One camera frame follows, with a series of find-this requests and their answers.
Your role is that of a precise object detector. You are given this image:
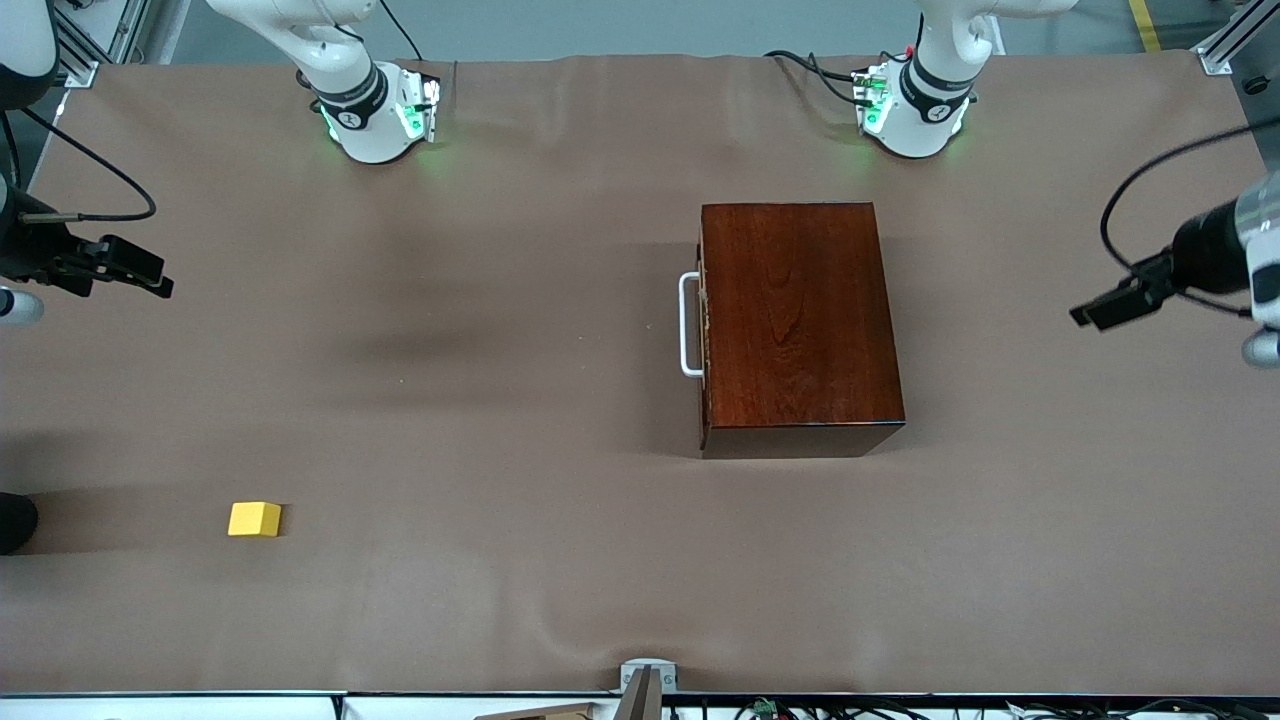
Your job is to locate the brown table cloth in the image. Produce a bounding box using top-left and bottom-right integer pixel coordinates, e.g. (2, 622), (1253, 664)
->
(0, 52), (1280, 696)

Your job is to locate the black arm base cable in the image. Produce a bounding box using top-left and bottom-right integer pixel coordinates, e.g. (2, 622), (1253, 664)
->
(378, 0), (423, 61)
(765, 50), (876, 106)

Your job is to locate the wooden drawer with white handle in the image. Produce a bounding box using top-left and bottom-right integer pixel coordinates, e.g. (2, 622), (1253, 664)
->
(678, 240), (713, 451)

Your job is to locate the brown cardboard piece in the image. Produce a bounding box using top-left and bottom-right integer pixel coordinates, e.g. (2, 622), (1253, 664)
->
(475, 703), (593, 720)

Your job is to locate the grey metal bracket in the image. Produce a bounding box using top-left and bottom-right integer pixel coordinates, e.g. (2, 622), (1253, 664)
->
(615, 658), (678, 720)

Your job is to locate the black left arm base cable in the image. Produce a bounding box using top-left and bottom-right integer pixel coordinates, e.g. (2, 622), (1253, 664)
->
(765, 50), (876, 106)

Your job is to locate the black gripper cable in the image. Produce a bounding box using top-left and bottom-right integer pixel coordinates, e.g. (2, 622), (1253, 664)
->
(0, 105), (158, 223)
(1100, 118), (1280, 319)

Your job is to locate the yellow block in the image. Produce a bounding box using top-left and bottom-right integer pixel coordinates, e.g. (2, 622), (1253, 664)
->
(228, 501), (283, 538)

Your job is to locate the black right arm base cable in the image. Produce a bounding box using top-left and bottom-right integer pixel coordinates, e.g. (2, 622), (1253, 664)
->
(378, 0), (423, 61)

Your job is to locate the aluminium frame profile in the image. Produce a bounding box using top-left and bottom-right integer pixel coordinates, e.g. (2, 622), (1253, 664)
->
(45, 0), (151, 89)
(1195, 0), (1280, 76)

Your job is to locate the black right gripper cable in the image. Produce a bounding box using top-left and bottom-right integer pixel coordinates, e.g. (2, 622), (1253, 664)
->
(0, 105), (158, 223)

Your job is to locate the dark wooden drawer cabinet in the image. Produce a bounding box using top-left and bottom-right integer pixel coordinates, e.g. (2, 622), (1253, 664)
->
(697, 202), (908, 461)

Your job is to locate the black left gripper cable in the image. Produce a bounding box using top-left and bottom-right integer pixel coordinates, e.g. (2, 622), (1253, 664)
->
(1100, 118), (1280, 319)

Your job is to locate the black round object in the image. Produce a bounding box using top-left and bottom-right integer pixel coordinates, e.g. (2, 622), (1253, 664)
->
(0, 492), (39, 556)

